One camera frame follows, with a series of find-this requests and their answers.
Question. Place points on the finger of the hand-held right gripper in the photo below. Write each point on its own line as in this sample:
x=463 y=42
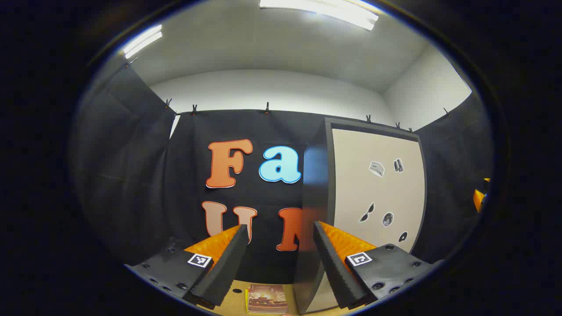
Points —
x=478 y=198

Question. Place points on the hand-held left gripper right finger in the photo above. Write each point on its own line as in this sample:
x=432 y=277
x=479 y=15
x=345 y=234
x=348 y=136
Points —
x=333 y=267

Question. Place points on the long ceiling light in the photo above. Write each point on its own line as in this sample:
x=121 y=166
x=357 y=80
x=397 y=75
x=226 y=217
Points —
x=325 y=11
x=142 y=41

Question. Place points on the dark grey cabinet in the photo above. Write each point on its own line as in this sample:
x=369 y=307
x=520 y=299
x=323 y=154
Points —
x=316 y=175

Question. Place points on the row of black cloth clips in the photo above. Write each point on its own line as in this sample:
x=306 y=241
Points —
x=266 y=108

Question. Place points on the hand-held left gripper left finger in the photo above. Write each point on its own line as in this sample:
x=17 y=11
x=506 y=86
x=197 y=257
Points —
x=226 y=267

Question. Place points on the white cabinet door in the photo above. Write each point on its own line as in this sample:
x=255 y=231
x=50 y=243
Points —
x=351 y=184

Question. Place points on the book with brown cover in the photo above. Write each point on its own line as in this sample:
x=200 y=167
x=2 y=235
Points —
x=268 y=298

